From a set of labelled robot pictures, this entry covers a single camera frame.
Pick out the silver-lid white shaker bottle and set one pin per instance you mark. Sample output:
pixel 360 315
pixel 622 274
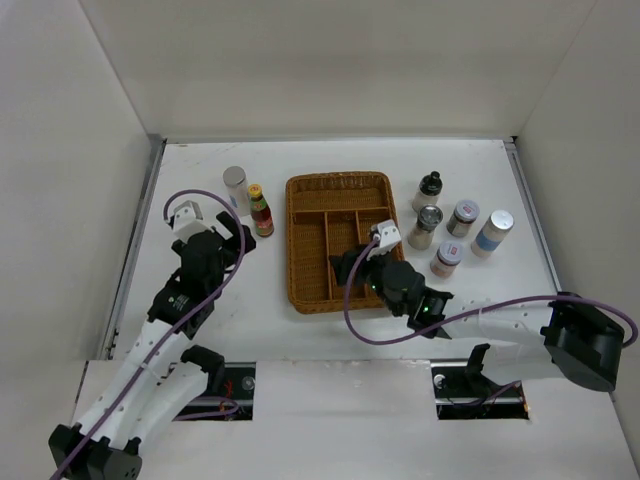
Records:
pixel 235 181

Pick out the white shaker blue label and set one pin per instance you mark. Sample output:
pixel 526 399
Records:
pixel 494 231

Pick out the dark spice jar white lid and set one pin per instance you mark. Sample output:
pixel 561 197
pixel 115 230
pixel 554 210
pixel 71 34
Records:
pixel 462 218

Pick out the red spice jar white lid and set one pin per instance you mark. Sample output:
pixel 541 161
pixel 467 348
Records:
pixel 446 259

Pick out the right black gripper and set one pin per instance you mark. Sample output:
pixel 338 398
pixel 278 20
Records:
pixel 340 263

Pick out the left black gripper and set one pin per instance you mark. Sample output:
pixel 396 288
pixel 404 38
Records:
pixel 232 228

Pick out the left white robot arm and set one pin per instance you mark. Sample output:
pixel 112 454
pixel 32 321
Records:
pixel 163 371

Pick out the brown wicker divided tray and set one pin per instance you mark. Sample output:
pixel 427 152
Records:
pixel 327 215

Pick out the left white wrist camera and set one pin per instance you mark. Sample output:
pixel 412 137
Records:
pixel 187 220

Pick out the chrome-top pepper grinder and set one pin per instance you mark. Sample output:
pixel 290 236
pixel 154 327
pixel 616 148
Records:
pixel 427 220

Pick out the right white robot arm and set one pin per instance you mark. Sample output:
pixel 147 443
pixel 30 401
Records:
pixel 535 337

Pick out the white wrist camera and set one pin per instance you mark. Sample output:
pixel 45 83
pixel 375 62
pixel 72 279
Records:
pixel 385 236
pixel 187 220

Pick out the red sauce bottle yellow cap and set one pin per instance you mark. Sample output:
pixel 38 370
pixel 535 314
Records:
pixel 260 211

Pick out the black-cap white spice bottle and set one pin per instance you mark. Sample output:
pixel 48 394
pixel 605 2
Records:
pixel 428 191

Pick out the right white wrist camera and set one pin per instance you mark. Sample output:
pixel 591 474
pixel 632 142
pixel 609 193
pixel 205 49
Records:
pixel 385 236

